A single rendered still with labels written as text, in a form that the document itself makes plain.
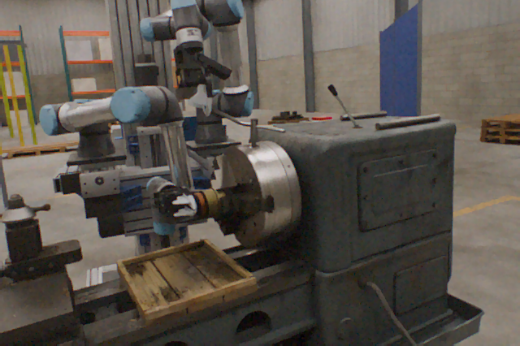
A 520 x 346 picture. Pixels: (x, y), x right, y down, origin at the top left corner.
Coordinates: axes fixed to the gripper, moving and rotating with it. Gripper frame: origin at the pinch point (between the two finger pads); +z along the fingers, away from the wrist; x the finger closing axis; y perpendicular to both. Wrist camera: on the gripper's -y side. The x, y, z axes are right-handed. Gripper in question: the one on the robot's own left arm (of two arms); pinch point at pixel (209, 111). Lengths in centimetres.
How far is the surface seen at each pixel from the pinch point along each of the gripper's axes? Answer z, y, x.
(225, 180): 21.2, -1.6, -1.1
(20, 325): 42, 54, 14
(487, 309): 124, -177, -54
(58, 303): 41, 47, 9
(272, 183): 24.2, -8.8, 14.4
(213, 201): 26.3, 4.9, 3.0
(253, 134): 9.4, -9.0, 8.5
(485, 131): 17, -706, -377
